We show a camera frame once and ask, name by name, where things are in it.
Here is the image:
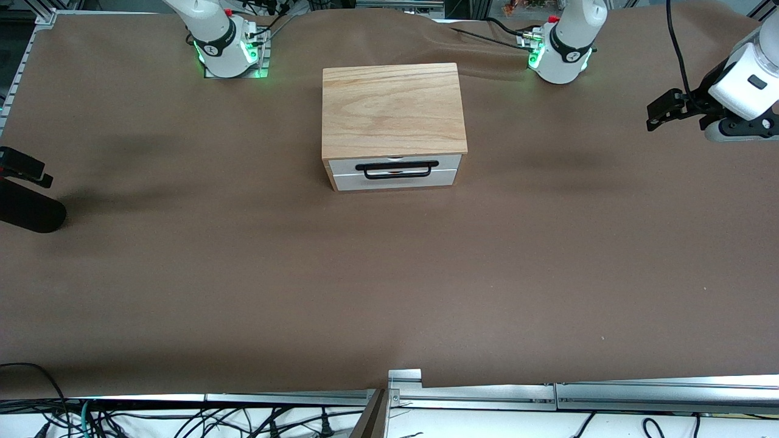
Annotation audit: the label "black metal drawer handle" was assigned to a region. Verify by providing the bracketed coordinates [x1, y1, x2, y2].
[355, 161, 440, 181]

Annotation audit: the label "white-fronted wooden drawer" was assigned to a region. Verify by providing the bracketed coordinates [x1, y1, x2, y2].
[327, 155, 463, 176]

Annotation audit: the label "wooden drawer cabinet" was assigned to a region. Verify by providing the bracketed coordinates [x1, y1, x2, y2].
[321, 63, 469, 193]

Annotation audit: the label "black cylinder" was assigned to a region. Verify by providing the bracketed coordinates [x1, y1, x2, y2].
[0, 178, 66, 234]

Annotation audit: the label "orange artificial flowers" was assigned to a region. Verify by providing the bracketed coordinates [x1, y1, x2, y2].
[501, 0, 552, 16]

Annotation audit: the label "brown table cloth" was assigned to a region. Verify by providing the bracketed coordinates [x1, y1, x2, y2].
[0, 7, 779, 402]

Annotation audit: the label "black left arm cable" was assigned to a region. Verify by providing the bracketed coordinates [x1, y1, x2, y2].
[666, 0, 696, 99]

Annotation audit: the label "aluminium table edge frame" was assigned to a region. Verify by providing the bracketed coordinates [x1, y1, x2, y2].
[0, 9, 57, 138]

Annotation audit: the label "black cable on cloth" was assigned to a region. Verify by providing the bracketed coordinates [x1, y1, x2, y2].
[450, 17, 531, 49]

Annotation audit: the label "black looped cable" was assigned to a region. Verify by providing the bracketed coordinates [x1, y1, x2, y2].
[0, 363, 69, 422]

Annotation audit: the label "wide aluminium rail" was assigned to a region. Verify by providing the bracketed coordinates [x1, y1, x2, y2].
[556, 375, 779, 415]

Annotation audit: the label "black base power cable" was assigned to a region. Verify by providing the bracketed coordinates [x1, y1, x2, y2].
[243, 0, 299, 38]

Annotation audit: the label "thin aluminium rail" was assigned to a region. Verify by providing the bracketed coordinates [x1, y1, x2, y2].
[85, 391, 379, 407]

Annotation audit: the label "aluminium rail with bracket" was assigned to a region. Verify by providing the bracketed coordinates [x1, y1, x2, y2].
[388, 369, 557, 412]

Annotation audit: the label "brown wooden post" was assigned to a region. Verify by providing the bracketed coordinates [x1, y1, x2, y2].
[348, 389, 388, 438]

